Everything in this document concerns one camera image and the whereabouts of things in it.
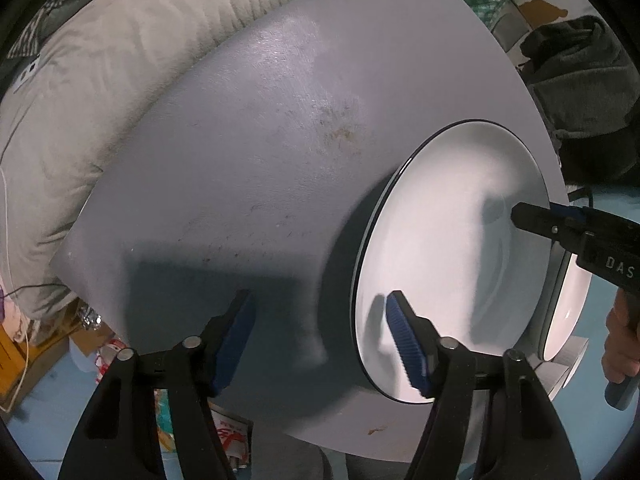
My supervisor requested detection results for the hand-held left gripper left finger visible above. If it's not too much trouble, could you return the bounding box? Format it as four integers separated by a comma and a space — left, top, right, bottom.
57, 289, 258, 480

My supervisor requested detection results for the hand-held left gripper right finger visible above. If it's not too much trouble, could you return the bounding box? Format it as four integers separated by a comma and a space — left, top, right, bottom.
385, 290, 583, 480

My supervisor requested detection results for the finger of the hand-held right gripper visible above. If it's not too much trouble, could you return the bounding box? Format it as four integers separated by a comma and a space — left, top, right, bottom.
549, 202, 591, 226
510, 202, 585, 250

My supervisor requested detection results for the white bowl with dark rim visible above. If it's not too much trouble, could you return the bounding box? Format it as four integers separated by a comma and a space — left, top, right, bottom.
536, 247, 592, 362

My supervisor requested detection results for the white plate with dark rim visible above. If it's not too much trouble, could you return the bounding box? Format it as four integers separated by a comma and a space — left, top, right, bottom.
351, 119, 552, 407

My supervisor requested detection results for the person's right hand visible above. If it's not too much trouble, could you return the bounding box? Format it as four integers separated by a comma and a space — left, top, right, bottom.
601, 287, 640, 387

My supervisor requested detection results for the red and white snack packet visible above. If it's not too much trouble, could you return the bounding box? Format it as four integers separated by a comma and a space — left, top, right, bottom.
209, 402, 253, 473
94, 339, 127, 378

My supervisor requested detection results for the grey hoodie with striped cuffs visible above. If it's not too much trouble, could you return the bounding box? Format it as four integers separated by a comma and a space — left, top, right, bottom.
519, 14, 640, 183

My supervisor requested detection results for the crumpled foil wrapper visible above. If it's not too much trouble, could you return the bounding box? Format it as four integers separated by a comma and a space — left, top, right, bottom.
75, 300, 104, 332

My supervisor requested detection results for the orange cardboard box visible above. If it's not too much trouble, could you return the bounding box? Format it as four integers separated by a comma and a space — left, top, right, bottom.
0, 319, 32, 412

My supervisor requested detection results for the zebra patterned cloth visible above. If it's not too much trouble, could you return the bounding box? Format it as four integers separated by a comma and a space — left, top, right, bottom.
9, 0, 128, 58

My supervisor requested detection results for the thin black cable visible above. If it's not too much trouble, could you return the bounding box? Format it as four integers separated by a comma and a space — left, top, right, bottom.
0, 282, 68, 307

